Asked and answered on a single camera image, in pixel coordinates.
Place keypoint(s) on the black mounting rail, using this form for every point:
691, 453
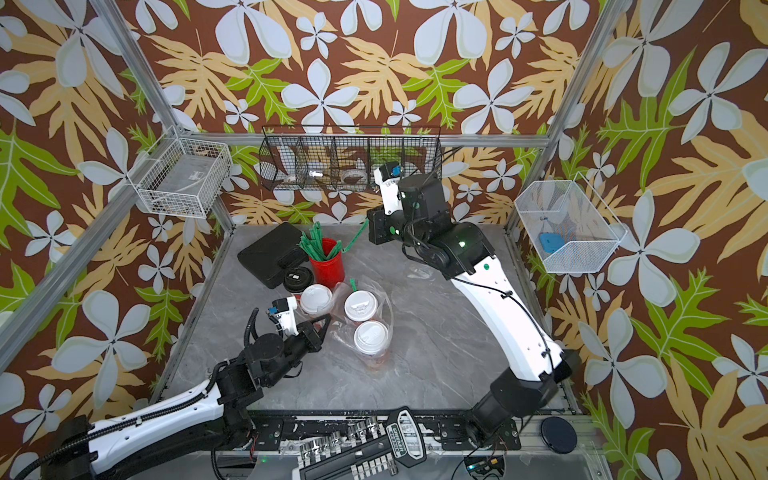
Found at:
441, 429

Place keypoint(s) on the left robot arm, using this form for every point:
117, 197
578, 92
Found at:
211, 415

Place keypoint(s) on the green wrapped straws bundle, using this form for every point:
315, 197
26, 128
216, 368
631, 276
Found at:
312, 244

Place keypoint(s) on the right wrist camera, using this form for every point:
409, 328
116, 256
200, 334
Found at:
387, 177

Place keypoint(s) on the red straw holder cup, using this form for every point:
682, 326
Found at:
331, 271

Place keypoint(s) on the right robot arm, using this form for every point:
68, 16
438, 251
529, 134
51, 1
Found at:
536, 363

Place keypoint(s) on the blue object in basket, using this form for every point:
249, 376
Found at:
551, 242

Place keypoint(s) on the black wire basket centre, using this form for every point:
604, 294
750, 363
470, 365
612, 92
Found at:
345, 158

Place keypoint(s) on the white wire basket right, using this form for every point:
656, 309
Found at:
575, 210

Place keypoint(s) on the white lid cup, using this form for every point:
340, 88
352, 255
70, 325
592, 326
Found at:
361, 306
316, 300
371, 341

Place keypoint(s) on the round black puck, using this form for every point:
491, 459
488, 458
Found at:
559, 435

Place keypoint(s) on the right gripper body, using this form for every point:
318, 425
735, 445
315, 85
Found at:
377, 225

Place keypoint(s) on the white wire basket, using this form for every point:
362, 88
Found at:
181, 175
575, 210

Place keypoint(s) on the black plastic case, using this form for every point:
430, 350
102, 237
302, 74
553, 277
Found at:
270, 257

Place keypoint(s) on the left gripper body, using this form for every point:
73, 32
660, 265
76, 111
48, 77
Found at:
309, 336

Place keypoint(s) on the white wire basket left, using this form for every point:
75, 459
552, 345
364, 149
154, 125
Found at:
181, 175

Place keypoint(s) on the socket wrench set tray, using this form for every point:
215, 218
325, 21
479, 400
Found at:
370, 447

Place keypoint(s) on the black lid red cup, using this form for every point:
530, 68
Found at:
298, 279

